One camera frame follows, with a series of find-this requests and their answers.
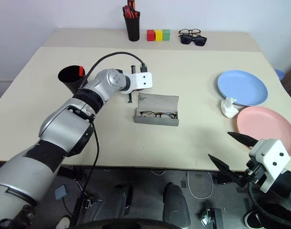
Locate black and white shoe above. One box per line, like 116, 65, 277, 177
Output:
243, 209, 263, 228

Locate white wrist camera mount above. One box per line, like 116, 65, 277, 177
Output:
125, 72, 153, 95
248, 138, 291, 193

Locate black curved rim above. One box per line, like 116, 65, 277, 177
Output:
75, 218, 167, 229

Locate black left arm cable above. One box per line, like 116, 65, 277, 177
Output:
70, 52, 148, 226

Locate black rounded shape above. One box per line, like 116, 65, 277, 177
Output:
162, 182, 191, 229

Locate tortoiseshell frame glasses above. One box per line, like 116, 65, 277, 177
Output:
140, 110, 177, 119

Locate black stand foot clamp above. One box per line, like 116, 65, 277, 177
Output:
71, 197, 98, 226

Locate black tool holder cup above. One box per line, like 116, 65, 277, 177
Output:
125, 13, 141, 42

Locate small grey box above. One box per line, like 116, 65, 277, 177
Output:
54, 185, 68, 200

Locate black plastic cup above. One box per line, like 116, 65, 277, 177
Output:
57, 65, 88, 94

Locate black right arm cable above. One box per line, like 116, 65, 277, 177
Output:
247, 181, 291, 226

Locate pink plate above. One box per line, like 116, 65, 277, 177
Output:
236, 106, 291, 155

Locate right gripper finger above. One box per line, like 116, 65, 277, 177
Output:
208, 154, 247, 188
227, 131, 259, 147

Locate crumpled white tissue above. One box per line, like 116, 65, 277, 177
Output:
220, 97, 239, 119

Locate long white floor cable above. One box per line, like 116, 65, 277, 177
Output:
187, 170, 214, 199

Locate black sunglasses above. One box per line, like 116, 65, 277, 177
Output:
179, 34, 208, 47

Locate blue plate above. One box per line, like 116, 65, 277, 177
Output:
217, 70, 269, 107

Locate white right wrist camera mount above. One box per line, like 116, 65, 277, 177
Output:
248, 138, 291, 193

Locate black table frame bar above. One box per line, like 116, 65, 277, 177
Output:
213, 171, 244, 186

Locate grey glasses case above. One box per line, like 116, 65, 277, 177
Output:
134, 93, 180, 127

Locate black frame clear glasses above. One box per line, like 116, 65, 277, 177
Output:
178, 28, 201, 38

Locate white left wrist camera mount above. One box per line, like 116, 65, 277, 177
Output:
125, 72, 153, 95

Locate metal caster bracket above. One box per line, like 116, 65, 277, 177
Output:
199, 208, 224, 229

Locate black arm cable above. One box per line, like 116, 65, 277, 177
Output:
70, 52, 148, 226
247, 181, 291, 226

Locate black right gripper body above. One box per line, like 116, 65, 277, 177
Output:
242, 159, 268, 186

